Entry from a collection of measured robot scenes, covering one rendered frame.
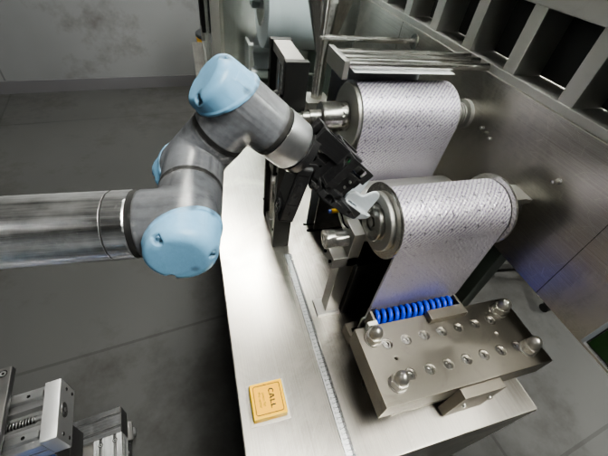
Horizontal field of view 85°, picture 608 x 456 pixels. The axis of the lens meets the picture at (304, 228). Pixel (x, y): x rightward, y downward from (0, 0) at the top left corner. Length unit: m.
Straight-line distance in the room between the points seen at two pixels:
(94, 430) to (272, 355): 0.91
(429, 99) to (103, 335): 1.80
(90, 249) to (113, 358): 1.58
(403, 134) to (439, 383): 0.51
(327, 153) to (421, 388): 0.48
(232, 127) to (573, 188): 0.61
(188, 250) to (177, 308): 1.66
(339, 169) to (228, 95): 0.19
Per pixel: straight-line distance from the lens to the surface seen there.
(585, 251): 0.77
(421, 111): 0.79
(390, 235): 0.60
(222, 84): 0.40
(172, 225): 0.33
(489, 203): 0.71
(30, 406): 1.08
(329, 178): 0.50
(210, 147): 0.43
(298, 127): 0.45
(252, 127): 0.42
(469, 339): 0.84
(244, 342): 0.85
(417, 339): 0.78
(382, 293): 0.74
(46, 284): 2.34
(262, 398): 0.78
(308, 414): 0.80
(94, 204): 0.39
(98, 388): 1.91
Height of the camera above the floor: 1.66
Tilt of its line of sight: 44 degrees down
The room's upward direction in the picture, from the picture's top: 9 degrees clockwise
